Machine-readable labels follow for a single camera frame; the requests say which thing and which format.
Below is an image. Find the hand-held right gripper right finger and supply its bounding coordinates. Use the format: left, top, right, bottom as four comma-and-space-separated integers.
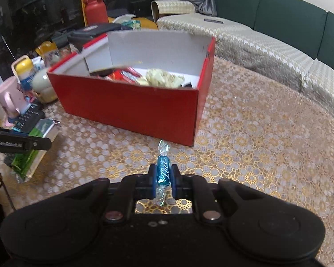
171, 165, 223, 225

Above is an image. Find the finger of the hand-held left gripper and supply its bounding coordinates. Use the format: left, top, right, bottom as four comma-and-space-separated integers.
0, 125, 32, 138

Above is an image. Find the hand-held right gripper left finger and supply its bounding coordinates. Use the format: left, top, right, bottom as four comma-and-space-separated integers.
102, 165, 158, 225

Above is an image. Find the blue candy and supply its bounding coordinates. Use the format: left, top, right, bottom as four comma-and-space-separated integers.
153, 139, 172, 208

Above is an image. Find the red cardboard box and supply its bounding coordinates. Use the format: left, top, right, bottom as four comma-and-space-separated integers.
47, 29, 216, 147

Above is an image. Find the red snack packet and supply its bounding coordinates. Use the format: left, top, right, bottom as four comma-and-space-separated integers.
104, 67, 142, 83

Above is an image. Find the green foil packet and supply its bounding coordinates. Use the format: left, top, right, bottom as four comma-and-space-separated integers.
10, 118, 61, 184

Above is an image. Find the pink cup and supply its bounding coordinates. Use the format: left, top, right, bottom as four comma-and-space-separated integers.
0, 76, 27, 127

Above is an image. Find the black metal stand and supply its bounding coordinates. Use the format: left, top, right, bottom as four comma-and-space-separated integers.
0, 164, 16, 210

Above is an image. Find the cream round jar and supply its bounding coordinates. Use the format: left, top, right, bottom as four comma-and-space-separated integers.
31, 68, 59, 104

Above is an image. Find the yellow lid bottle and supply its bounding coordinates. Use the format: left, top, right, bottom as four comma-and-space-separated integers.
11, 55, 39, 91

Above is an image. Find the clear orange-label bottle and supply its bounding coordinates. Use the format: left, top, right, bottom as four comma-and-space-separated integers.
35, 41, 60, 67

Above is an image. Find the crumpled cream snack packet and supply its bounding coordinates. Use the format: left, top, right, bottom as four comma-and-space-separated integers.
135, 68, 184, 87

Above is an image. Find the dark brown snack packet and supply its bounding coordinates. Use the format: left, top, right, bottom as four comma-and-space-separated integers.
89, 66, 127, 78

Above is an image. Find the black sandwich maker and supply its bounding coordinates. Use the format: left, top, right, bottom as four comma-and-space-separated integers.
67, 23, 128, 53

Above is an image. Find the red water bottle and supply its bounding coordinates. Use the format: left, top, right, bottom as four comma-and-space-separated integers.
83, 0, 110, 25

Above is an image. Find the green sofa with cover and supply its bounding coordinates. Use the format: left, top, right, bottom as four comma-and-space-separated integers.
151, 0, 334, 130

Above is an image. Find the plastic bag of tissues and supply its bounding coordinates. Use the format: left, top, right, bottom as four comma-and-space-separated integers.
111, 14, 142, 31

